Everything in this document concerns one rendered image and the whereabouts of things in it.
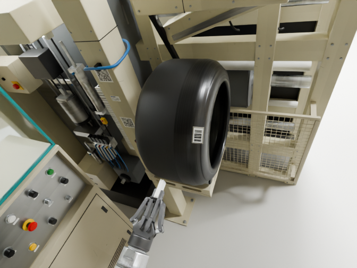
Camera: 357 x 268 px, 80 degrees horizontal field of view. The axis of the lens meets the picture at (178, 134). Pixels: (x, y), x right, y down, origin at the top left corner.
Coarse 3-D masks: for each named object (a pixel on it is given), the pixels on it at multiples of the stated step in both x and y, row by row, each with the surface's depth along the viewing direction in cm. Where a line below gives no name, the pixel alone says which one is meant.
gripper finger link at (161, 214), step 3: (162, 204) 74; (165, 204) 76; (162, 207) 73; (159, 210) 73; (162, 210) 73; (159, 213) 73; (162, 213) 72; (159, 216) 72; (162, 216) 72; (159, 219) 71; (162, 219) 72; (159, 222) 71; (162, 222) 72; (159, 225) 70; (162, 225) 72; (159, 228) 70; (162, 228) 70; (159, 231) 69
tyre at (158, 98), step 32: (160, 64) 93; (192, 64) 87; (160, 96) 81; (192, 96) 77; (224, 96) 120; (160, 128) 80; (192, 128) 77; (224, 128) 121; (160, 160) 86; (192, 160) 81
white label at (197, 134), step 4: (196, 128) 76; (200, 128) 76; (192, 132) 77; (196, 132) 77; (200, 132) 76; (192, 136) 77; (196, 136) 77; (200, 136) 77; (192, 140) 77; (196, 140) 77; (200, 140) 77
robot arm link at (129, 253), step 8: (128, 248) 66; (136, 248) 66; (120, 256) 66; (128, 256) 64; (136, 256) 64; (144, 256) 65; (120, 264) 64; (128, 264) 63; (136, 264) 63; (144, 264) 65
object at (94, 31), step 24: (72, 0) 70; (96, 0) 75; (72, 24) 77; (96, 24) 76; (96, 48) 82; (120, 48) 90; (120, 72) 92; (120, 96) 98; (120, 120) 113; (168, 192) 165
